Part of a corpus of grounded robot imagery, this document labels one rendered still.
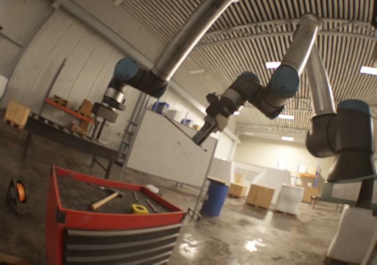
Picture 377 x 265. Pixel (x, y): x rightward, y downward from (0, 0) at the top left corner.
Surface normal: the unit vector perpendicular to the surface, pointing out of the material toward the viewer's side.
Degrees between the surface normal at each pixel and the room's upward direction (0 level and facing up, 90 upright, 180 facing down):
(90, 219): 90
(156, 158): 90
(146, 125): 90
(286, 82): 95
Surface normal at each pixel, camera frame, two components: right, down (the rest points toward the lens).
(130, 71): 0.46, -0.06
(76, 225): 0.76, 0.10
